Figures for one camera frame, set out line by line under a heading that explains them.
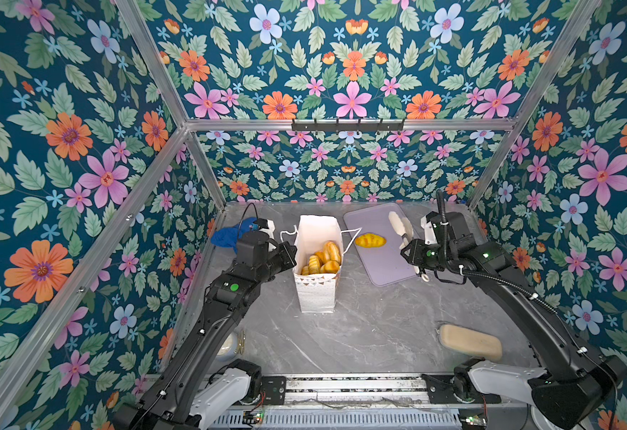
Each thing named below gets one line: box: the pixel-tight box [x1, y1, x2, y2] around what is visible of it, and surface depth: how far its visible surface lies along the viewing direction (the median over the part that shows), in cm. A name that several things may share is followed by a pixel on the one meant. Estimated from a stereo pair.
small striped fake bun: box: [319, 259, 340, 275], surface depth 81 cm
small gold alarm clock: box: [215, 329, 246, 362], surface depth 80 cm
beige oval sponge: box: [439, 324, 503, 362], surface depth 81 cm
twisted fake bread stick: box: [308, 254, 321, 275], surface depth 89 cm
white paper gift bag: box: [293, 214, 344, 313], surface depth 81 cm
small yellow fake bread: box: [354, 232, 387, 249], surface depth 106 cm
